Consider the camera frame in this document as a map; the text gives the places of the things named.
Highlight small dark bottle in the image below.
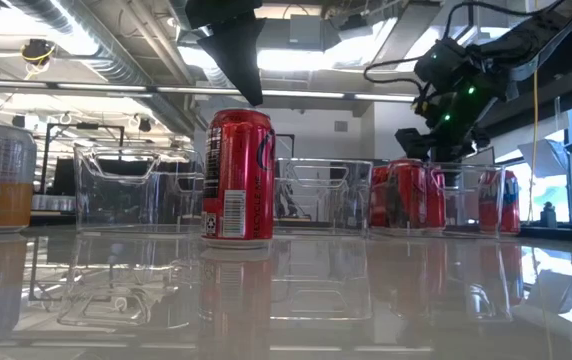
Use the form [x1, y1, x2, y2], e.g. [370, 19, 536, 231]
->
[539, 200, 558, 229]

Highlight long ceiling light bar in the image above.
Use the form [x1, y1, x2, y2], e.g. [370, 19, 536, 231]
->
[0, 78, 417, 104]

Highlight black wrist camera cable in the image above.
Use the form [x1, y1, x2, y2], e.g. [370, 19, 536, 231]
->
[363, 0, 535, 99]

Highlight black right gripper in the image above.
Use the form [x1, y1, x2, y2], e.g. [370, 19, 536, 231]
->
[395, 74, 495, 162]

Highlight yellow hanging cable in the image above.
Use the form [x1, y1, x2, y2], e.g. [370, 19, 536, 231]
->
[525, 0, 540, 224]

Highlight black metal frame stand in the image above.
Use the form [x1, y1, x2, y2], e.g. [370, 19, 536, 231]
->
[42, 122, 126, 197]
[274, 132, 296, 161]

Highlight silver and orange soda can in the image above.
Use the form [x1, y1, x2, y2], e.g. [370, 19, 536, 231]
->
[0, 124, 38, 235]

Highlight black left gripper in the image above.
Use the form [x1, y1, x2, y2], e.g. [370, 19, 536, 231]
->
[185, 0, 267, 107]

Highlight black round ceiling device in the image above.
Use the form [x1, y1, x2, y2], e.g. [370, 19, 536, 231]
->
[19, 38, 58, 67]

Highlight silver metal tray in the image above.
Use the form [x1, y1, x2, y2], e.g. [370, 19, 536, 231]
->
[30, 194, 76, 212]

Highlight clear plastic bin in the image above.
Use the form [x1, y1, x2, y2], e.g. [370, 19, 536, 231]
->
[368, 160, 507, 240]
[73, 145, 206, 236]
[271, 157, 375, 237]

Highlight grey rectangular ceiling duct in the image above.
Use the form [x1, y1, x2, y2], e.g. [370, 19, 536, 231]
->
[263, 13, 328, 52]

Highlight white hanging sheet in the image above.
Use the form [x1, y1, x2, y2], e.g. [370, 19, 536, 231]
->
[517, 137, 571, 179]

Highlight red strawberry Fanta can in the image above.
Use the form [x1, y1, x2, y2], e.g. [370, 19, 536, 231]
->
[478, 169, 522, 236]

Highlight narrow silver spiral duct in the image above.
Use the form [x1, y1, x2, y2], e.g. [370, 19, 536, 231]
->
[165, 0, 202, 46]

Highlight black monitor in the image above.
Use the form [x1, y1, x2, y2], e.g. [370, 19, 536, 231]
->
[40, 158, 117, 197]

